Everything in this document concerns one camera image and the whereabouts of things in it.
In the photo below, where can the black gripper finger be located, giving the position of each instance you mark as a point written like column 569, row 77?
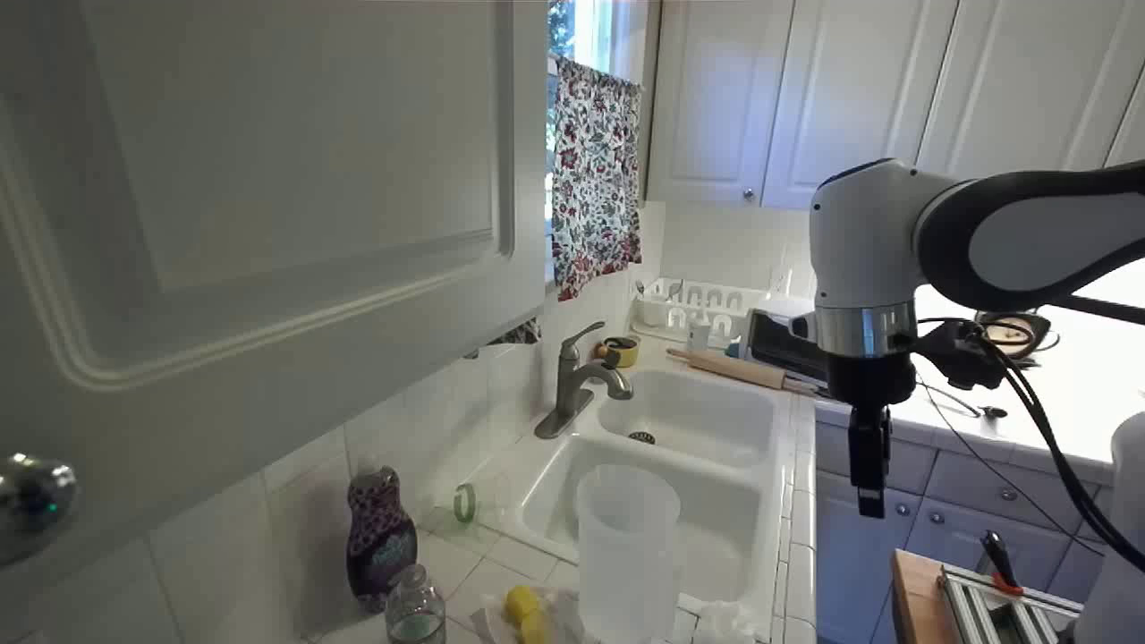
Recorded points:
column 870, row 498

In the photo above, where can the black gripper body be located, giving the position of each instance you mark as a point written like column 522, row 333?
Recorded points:
column 870, row 387

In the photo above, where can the translucent plastic jug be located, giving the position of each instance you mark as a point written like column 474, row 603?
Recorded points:
column 630, row 556

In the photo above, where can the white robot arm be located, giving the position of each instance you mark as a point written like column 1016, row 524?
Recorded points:
column 906, row 264

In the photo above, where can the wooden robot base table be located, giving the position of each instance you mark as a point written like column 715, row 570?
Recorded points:
column 921, row 607

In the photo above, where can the white double kitchen sink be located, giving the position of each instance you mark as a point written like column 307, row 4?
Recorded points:
column 723, row 448

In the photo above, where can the white lower cabinet drawers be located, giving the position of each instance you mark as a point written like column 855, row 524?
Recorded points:
column 943, row 495

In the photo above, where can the wooden rolling pin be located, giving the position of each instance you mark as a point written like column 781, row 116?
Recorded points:
column 738, row 370

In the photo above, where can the round kitchen scale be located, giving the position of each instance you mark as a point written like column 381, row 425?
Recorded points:
column 1019, row 333

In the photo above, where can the brushed metal faucet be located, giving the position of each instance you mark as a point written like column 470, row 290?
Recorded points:
column 573, row 387

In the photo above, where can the yellow sponge in bag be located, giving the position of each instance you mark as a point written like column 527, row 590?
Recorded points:
column 527, row 616

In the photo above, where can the floral curtain left panel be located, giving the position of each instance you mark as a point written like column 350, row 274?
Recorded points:
column 594, row 227

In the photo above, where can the small green-rimmed glass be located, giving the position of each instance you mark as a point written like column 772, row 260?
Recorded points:
column 462, row 504

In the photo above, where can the clear plastic bottle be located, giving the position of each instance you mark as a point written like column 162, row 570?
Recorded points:
column 418, row 609

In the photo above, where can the purple dish soap bottle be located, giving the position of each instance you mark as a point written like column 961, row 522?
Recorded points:
column 381, row 542

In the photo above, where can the white upper cabinet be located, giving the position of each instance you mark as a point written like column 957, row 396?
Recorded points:
column 235, row 222

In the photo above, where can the metal cabinet knob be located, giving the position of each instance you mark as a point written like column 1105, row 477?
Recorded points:
column 35, row 495

